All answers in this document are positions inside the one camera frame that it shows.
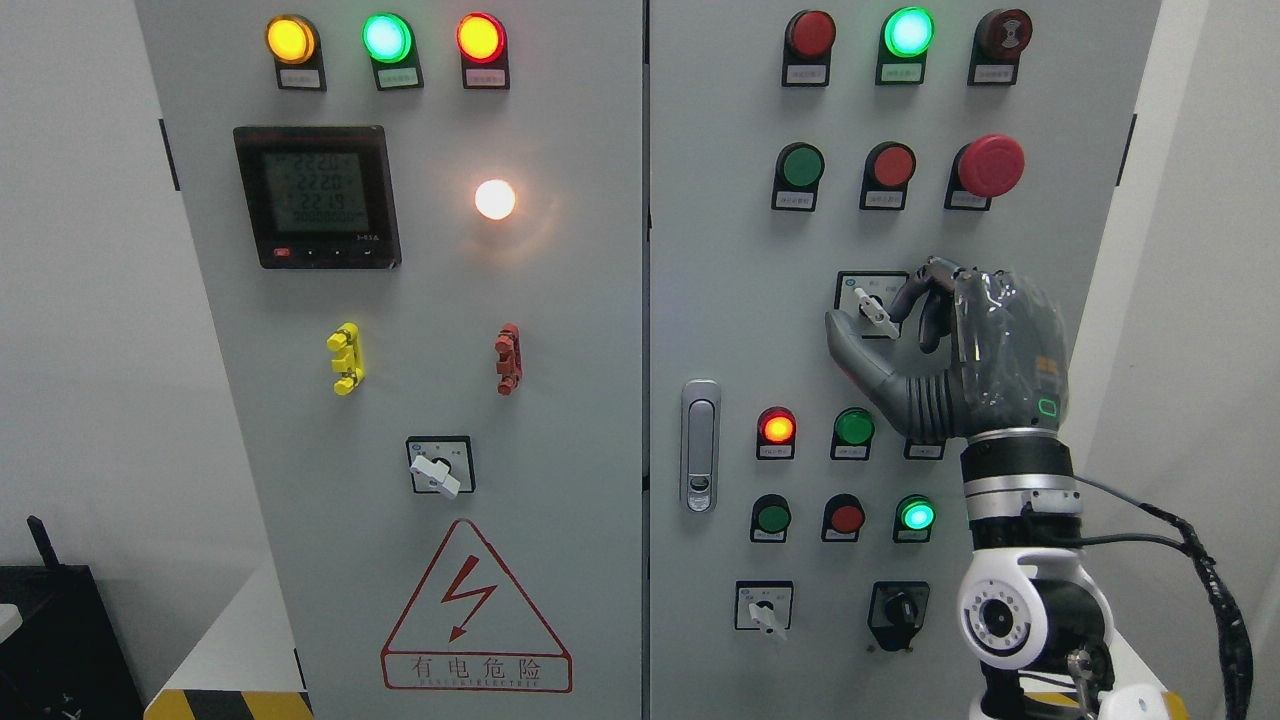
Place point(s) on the red indicator lamp top right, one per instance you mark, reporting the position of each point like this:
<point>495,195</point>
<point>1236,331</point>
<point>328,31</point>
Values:
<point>807,46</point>

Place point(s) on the cabinet door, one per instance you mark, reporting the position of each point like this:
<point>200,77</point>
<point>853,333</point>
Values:
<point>558,464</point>
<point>804,558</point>

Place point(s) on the robot arm with silver wrist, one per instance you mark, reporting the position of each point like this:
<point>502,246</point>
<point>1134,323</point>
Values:
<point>1035,619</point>

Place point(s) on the red-orange indicator lamp top left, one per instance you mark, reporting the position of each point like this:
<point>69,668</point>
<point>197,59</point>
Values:
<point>483,44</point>

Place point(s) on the black key selector switch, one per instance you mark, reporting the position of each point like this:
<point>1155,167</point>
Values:
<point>897,612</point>

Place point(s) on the gray rotary switch bottom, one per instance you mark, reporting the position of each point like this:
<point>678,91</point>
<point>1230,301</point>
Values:
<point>764,606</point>

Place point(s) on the yellow indicator lamp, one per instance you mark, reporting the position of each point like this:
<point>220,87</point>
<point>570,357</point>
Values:
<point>297,54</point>

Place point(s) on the silver door latch handle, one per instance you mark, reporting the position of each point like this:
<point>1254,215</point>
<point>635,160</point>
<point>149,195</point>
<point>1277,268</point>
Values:
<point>700,419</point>

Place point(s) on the red push button lower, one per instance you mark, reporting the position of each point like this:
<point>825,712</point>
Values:
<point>843,519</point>

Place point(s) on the red push button upper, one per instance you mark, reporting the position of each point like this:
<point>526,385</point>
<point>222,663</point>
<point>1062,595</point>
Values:
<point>887,172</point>

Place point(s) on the red lit indicator lamp middle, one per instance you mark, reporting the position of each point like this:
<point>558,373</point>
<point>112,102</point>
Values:
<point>775,434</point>

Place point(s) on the green indicator lamp middle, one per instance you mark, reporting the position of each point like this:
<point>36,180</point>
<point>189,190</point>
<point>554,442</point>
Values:
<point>852,435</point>

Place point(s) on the gray rotary switch left door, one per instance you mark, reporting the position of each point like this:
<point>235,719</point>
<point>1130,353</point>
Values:
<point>441,465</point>

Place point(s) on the black digital power meter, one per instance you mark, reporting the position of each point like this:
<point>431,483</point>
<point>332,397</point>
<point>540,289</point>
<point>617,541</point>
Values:
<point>319,197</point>

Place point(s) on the gray robotic hand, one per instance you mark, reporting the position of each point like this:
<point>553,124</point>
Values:
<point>1009,359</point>

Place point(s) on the black box with antenna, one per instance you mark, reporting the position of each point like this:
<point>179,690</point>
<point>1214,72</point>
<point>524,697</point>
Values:
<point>60,658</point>

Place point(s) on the red push button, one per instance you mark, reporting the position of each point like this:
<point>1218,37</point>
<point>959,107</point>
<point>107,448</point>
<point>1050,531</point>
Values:
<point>887,172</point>
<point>843,519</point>

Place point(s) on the gray rotary switch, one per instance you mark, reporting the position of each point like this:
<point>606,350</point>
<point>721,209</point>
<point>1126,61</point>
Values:
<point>867,297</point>
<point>764,606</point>

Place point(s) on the red emergency stop button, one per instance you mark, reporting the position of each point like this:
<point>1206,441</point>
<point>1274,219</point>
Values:
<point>983,169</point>

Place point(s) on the white glowing lamp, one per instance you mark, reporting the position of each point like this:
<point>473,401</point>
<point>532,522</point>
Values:
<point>495,199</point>

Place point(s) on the dark red buzzer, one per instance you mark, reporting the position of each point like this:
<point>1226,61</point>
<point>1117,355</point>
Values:
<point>1000,38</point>

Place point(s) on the green push button upper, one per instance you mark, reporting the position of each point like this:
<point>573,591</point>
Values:
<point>797,173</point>

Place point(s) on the green lit lamp top right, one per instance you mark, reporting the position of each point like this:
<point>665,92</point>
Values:
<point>904,41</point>

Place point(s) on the left cabinet door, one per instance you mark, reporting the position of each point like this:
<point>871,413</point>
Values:
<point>558,464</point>

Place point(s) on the red electric hazard warning sticker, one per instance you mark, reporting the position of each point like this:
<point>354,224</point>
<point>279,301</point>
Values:
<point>470,626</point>

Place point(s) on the right cabinet door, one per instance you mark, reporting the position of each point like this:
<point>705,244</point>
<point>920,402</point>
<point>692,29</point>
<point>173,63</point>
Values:
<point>804,558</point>

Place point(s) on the green indicator lamp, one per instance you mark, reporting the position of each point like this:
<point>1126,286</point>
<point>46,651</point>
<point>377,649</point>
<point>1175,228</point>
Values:
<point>388,40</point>
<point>852,435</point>

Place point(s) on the green indicator lamp top left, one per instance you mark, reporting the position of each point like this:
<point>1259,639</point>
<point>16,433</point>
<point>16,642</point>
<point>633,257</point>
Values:
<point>388,40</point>

